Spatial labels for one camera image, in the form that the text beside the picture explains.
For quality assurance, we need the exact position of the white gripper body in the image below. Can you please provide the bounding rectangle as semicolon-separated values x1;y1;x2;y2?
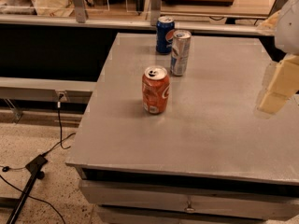
275;0;299;55

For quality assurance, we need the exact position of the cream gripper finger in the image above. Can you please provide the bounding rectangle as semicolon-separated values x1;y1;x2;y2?
257;11;280;30
257;55;299;114

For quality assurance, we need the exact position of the silver redbull can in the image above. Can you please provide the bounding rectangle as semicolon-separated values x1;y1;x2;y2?
170;30;192;76

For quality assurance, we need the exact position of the blue pepsi can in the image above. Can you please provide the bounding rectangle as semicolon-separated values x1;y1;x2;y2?
156;16;175;54

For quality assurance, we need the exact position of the orange soda can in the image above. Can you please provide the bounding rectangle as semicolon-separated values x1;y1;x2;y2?
142;66;170;114

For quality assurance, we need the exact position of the grey cabinet drawer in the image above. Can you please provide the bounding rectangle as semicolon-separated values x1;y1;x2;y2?
79;180;299;220

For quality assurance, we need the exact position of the black tripod leg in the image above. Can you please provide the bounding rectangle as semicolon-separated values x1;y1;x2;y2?
7;155;48;224

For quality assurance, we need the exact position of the grey metal rail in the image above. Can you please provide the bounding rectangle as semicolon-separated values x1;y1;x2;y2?
0;14;274;36

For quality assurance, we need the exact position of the left metal post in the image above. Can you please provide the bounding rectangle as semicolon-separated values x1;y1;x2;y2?
73;0;87;23

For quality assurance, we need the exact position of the black floor cable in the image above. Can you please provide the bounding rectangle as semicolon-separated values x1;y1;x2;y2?
0;101;77;224

